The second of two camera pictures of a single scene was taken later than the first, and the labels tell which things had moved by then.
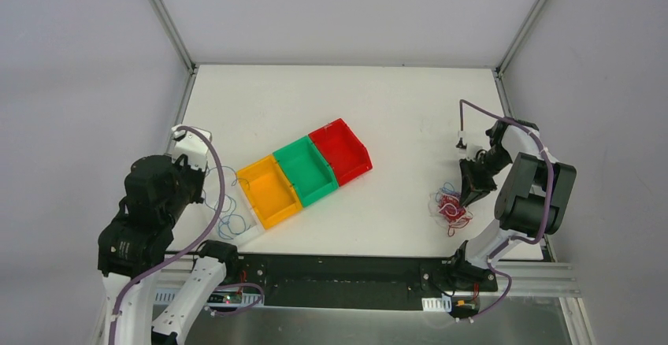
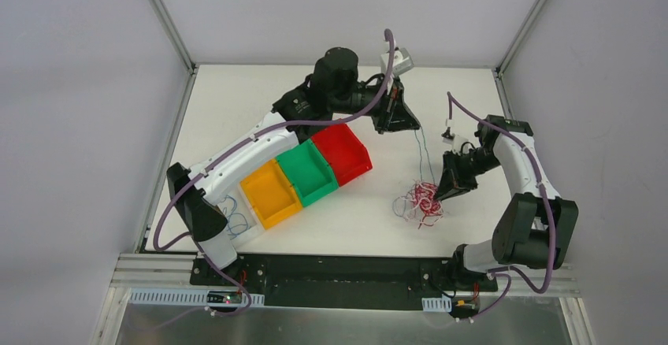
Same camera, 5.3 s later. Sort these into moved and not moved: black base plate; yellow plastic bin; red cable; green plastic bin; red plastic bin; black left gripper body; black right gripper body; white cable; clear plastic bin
Moved: white cable; black left gripper body; red cable; black right gripper body
Not moved: green plastic bin; clear plastic bin; yellow plastic bin; red plastic bin; black base plate
